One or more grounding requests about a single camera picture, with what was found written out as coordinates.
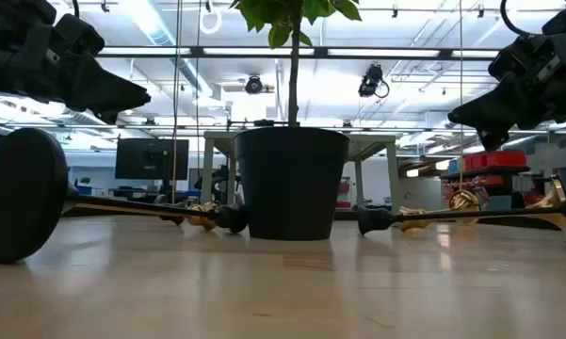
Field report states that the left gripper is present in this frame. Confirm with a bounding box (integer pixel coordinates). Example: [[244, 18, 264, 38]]
[[0, 23, 152, 126]]

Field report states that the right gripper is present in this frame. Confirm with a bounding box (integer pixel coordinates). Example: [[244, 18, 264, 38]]
[[446, 30, 566, 153]]

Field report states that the gold candle stick holder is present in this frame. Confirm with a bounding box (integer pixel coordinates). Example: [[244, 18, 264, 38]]
[[74, 201, 218, 232], [398, 174, 566, 247], [447, 189, 481, 213]]

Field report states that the red storage bin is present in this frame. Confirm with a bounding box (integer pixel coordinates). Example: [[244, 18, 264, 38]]
[[484, 151, 527, 169], [464, 153, 487, 170]]

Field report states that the black shelf cart with bins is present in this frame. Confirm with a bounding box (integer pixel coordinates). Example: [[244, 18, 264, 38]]
[[440, 150, 532, 211]]

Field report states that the black monitor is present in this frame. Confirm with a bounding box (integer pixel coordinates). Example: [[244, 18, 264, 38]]
[[114, 137, 190, 182]]

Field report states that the black round spotlight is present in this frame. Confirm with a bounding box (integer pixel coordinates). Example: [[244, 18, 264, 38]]
[[244, 73, 265, 95]]

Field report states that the green leafy potted tree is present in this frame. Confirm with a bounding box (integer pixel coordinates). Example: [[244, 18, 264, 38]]
[[229, 0, 364, 128]]

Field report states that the black plant pot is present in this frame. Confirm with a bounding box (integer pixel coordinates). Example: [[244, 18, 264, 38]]
[[233, 125, 351, 242]]

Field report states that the yellow hanging rope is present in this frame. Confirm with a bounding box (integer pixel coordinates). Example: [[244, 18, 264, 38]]
[[458, 0, 465, 192], [170, 0, 181, 204]]

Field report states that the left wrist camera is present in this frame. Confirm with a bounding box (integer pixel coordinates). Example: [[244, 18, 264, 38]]
[[56, 12, 105, 58]]

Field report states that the black overhead frame bar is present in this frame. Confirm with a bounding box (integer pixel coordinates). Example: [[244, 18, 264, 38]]
[[96, 45, 500, 61], [0, 122, 566, 134]]

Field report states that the thin black hanging cable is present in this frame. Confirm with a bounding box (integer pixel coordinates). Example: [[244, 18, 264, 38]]
[[195, 0, 202, 189]]

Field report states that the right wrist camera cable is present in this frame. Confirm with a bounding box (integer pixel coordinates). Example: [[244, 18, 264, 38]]
[[498, 0, 536, 39]]

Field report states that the white hanging ring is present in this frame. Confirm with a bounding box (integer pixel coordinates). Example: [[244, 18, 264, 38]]
[[200, 8, 224, 36]]

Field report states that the black overhead camera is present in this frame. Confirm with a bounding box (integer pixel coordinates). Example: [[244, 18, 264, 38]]
[[357, 63, 391, 100]]

